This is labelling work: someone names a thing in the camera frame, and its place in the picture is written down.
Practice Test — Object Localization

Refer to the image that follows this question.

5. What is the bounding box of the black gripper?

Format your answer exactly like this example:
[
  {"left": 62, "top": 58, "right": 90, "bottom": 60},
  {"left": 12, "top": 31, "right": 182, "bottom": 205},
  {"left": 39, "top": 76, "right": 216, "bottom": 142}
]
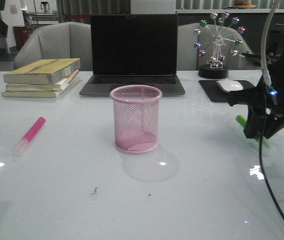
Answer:
[{"left": 227, "top": 56, "right": 284, "bottom": 139}]

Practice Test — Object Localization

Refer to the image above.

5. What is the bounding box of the green highlighter pen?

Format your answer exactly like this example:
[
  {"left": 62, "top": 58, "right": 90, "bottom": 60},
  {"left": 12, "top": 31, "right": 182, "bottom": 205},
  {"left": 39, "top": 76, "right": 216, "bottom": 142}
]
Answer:
[{"left": 235, "top": 115, "right": 270, "bottom": 148}]

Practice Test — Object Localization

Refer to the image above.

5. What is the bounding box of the pink highlighter pen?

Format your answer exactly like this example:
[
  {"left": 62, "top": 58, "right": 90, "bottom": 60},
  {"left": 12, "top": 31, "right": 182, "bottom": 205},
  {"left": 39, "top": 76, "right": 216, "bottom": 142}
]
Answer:
[{"left": 12, "top": 116, "right": 46, "bottom": 157}]

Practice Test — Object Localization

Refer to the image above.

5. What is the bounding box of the pink mesh pen holder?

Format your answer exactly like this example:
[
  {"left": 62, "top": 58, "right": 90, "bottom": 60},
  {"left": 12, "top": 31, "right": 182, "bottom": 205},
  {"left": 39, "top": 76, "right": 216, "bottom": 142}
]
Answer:
[{"left": 110, "top": 85, "right": 162, "bottom": 154}]

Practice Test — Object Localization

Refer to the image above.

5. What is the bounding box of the white computer mouse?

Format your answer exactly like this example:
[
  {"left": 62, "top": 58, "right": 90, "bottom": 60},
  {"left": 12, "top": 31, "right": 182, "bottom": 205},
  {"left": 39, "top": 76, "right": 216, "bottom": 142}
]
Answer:
[{"left": 216, "top": 79, "right": 244, "bottom": 94}]

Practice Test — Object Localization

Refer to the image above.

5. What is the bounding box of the black mouse pad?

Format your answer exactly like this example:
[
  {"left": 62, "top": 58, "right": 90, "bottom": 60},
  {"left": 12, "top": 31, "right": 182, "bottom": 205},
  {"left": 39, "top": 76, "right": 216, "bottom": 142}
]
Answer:
[{"left": 198, "top": 80, "right": 255, "bottom": 103}]

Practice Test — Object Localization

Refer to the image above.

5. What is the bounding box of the ferris wheel desk ornament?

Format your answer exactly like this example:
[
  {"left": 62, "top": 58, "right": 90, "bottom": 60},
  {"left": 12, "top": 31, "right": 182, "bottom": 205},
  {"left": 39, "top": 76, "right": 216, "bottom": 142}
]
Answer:
[{"left": 193, "top": 11, "right": 246, "bottom": 79}]

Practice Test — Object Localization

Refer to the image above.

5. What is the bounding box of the right grey armchair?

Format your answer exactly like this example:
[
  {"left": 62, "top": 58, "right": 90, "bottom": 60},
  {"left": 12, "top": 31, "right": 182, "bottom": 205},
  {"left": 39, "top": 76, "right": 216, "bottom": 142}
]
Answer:
[{"left": 177, "top": 23, "right": 260, "bottom": 71}]

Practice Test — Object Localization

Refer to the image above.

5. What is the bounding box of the grey armchair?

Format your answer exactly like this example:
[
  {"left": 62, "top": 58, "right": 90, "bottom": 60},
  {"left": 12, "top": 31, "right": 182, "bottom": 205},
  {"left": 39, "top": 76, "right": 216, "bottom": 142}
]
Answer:
[
  {"left": 13, "top": 21, "right": 93, "bottom": 71},
  {"left": 177, "top": 23, "right": 260, "bottom": 71}
]

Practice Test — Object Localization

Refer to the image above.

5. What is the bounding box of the fruit bowl on counter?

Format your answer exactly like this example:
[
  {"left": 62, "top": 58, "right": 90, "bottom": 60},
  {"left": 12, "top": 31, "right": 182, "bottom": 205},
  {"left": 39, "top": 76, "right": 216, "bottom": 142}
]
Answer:
[{"left": 233, "top": 0, "right": 256, "bottom": 10}]

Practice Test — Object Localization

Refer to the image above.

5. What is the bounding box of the grey open laptop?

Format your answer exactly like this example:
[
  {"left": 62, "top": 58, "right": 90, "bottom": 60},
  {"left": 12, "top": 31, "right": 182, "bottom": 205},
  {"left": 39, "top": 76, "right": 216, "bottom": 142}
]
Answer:
[{"left": 79, "top": 14, "right": 185, "bottom": 97}]

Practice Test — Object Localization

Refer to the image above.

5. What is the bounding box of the middle cream book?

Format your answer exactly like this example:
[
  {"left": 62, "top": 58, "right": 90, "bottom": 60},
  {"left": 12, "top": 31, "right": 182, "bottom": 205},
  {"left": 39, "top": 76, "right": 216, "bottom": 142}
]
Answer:
[{"left": 5, "top": 70, "right": 79, "bottom": 92}]

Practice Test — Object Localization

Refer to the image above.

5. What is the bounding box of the cream book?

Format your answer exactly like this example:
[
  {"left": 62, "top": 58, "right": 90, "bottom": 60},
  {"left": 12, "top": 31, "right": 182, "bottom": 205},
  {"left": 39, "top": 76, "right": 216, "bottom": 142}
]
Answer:
[
  {"left": 1, "top": 74, "right": 80, "bottom": 98},
  {"left": 5, "top": 70, "right": 79, "bottom": 92}
]

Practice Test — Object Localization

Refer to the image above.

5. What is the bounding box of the left grey armchair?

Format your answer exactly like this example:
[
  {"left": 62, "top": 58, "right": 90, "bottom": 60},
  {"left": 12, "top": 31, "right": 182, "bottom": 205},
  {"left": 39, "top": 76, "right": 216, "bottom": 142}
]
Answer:
[{"left": 13, "top": 21, "right": 93, "bottom": 71}]

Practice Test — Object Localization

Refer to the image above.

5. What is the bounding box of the top yellow book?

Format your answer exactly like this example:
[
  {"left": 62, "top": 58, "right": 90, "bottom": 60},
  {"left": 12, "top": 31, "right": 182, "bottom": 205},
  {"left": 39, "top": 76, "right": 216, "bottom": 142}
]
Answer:
[{"left": 3, "top": 58, "right": 81, "bottom": 85}]

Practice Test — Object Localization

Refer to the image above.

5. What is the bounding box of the bottom cream book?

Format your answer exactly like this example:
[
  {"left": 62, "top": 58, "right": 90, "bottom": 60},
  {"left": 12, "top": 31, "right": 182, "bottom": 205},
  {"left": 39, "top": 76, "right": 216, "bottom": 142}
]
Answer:
[{"left": 1, "top": 74, "right": 80, "bottom": 98}]

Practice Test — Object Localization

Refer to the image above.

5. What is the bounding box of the red trash bin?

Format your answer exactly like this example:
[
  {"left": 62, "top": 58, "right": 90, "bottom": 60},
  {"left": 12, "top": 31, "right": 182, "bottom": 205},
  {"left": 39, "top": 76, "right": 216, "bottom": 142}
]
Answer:
[{"left": 13, "top": 25, "right": 29, "bottom": 50}]

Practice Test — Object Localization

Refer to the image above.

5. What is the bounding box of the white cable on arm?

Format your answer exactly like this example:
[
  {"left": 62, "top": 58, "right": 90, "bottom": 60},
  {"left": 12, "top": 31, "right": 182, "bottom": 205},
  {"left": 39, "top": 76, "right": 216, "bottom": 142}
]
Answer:
[{"left": 260, "top": 0, "right": 281, "bottom": 87}]

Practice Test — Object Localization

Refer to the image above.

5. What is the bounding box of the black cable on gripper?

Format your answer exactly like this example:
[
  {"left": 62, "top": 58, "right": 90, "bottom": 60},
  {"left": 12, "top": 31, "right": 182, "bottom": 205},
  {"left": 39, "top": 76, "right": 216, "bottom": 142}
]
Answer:
[{"left": 258, "top": 92, "right": 284, "bottom": 240}]

